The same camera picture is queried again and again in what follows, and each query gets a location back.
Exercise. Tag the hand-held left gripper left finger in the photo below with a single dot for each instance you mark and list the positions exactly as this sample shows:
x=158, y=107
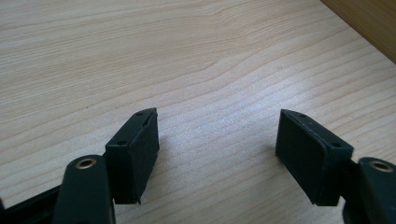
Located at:
x=132, y=161

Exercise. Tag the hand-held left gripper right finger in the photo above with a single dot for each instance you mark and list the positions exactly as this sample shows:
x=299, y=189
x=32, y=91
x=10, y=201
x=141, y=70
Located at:
x=311, y=155

